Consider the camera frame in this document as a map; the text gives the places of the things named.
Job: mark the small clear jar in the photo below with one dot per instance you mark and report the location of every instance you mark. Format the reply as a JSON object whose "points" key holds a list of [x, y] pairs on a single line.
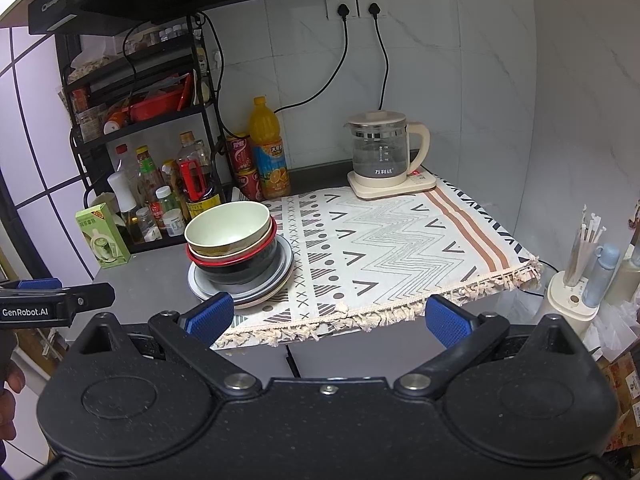
{"points": [[147, 225]]}

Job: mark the pale green bowl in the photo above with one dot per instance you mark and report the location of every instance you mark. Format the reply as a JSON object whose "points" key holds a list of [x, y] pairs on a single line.
{"points": [[273, 234], [225, 227]]}

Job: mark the person's left hand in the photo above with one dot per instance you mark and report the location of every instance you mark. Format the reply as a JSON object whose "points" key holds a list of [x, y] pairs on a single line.
{"points": [[7, 410]]}

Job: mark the white wall socket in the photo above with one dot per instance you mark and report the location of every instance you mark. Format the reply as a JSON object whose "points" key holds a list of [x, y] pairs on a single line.
{"points": [[334, 2], [365, 0]]}

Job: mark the row of small spice jars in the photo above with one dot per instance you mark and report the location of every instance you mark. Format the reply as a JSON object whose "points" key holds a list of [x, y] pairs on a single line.
{"points": [[165, 37]]}

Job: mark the pale blue bottle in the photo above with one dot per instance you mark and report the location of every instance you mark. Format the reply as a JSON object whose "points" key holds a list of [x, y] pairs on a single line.
{"points": [[600, 275]]}

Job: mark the green carton box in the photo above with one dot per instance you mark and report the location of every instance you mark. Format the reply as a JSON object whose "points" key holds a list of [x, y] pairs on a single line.
{"points": [[102, 237]]}

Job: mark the cardboard box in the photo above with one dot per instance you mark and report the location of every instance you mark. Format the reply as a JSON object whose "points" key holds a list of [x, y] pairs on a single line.
{"points": [[625, 380]]}

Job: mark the bundle of white chopsticks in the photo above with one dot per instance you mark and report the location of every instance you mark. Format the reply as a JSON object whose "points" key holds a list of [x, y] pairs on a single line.
{"points": [[582, 250]]}

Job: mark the black metal spice rack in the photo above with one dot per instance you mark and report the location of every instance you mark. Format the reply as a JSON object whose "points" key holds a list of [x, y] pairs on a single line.
{"points": [[212, 110]]}

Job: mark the white labelled jar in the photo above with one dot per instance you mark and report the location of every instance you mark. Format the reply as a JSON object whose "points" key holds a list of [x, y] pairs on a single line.
{"points": [[174, 222]]}

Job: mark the red plastic basket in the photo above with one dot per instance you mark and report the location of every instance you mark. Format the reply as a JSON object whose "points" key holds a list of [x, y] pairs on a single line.
{"points": [[155, 106]]}

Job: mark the white and blue appliance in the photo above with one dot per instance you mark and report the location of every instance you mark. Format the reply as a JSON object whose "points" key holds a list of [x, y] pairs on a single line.
{"points": [[627, 275]]}

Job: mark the red cap white bottle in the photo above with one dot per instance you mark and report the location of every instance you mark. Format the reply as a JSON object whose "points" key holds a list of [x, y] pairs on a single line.
{"points": [[125, 190]]}

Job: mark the patterned fringed tablecloth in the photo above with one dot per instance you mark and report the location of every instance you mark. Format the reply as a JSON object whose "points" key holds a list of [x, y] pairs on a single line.
{"points": [[380, 250]]}

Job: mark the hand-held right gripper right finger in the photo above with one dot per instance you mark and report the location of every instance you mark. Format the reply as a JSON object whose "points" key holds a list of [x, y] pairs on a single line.
{"points": [[448, 319]]}

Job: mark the red and black bowl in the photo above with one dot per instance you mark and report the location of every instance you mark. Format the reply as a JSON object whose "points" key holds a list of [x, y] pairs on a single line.
{"points": [[240, 272]]}

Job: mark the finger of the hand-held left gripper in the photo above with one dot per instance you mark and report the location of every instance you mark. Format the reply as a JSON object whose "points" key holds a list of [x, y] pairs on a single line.
{"points": [[92, 297], [40, 284]]}

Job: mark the glass electric kettle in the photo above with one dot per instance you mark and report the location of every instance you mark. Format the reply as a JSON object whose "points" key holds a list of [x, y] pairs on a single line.
{"points": [[382, 150]]}

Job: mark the white chopstick holder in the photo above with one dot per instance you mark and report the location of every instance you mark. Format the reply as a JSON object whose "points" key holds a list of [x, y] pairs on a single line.
{"points": [[570, 310]]}

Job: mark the yellow cap seasoning bottle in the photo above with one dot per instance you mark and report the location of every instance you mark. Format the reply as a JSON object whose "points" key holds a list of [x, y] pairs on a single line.
{"points": [[149, 175]]}

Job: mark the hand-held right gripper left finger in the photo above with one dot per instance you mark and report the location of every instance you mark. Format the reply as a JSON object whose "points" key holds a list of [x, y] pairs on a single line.
{"points": [[210, 316]]}

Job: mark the white plate with grey print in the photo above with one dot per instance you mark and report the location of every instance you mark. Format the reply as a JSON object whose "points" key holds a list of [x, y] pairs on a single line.
{"points": [[285, 260]]}

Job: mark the orange juice bottle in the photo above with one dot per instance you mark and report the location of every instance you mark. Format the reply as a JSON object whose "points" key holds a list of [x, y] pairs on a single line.
{"points": [[270, 160]]}

